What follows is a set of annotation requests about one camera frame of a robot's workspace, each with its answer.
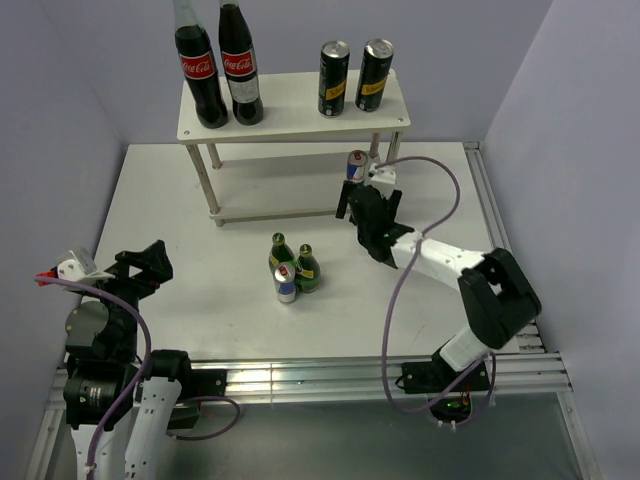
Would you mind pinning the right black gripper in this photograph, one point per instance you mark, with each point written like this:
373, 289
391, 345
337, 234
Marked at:
391, 204

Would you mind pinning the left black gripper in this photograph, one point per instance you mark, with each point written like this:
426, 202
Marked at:
153, 257

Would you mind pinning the Red Bull can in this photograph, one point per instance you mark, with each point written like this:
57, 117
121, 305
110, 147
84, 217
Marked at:
357, 166
284, 281

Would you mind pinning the dark gold-band beverage can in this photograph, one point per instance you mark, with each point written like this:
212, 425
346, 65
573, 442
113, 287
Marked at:
377, 58

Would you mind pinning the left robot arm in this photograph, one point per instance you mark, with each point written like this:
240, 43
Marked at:
119, 412

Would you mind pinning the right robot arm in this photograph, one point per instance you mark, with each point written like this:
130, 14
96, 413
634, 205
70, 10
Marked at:
497, 297

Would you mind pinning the white two-tier shelf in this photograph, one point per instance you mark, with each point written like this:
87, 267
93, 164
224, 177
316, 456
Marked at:
293, 163

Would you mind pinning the front green glass bottle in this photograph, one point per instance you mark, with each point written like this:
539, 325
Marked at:
308, 272

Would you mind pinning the green glass bottle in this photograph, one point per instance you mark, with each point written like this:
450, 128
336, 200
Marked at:
280, 252
308, 272

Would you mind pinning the rear green glass bottle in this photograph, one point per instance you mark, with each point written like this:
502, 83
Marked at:
280, 252

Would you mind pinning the right Coca-Cola glass bottle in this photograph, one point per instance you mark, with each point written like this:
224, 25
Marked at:
239, 64

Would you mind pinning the coca-cola glass bottle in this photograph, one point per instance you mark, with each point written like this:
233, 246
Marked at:
239, 64
198, 65

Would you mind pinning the left Coca-Cola glass bottle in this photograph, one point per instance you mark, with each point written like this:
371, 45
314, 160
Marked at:
198, 65

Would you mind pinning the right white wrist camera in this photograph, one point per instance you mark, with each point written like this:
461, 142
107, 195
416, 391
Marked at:
383, 178

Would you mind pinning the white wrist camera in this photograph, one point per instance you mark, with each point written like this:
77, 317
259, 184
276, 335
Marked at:
383, 178
76, 265

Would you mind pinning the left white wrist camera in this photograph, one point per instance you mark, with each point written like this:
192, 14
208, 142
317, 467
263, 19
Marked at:
76, 265

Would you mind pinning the aluminium frame rail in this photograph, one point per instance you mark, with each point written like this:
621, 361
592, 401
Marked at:
221, 308

